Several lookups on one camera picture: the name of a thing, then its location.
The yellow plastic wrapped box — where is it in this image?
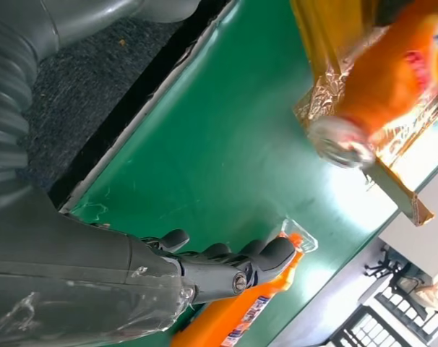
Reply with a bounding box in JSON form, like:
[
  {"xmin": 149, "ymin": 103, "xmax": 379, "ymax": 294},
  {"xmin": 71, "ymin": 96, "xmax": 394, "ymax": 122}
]
[{"xmin": 290, "ymin": 0, "xmax": 438, "ymax": 228}]

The green table mat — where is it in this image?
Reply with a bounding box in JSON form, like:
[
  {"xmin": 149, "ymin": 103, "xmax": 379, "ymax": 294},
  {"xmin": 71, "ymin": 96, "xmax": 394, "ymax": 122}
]
[{"xmin": 68, "ymin": 0, "xmax": 438, "ymax": 347}]

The black office chair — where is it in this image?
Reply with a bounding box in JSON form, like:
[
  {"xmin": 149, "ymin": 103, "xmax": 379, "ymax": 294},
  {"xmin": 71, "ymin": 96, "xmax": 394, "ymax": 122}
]
[{"xmin": 363, "ymin": 247, "xmax": 433, "ymax": 322}]

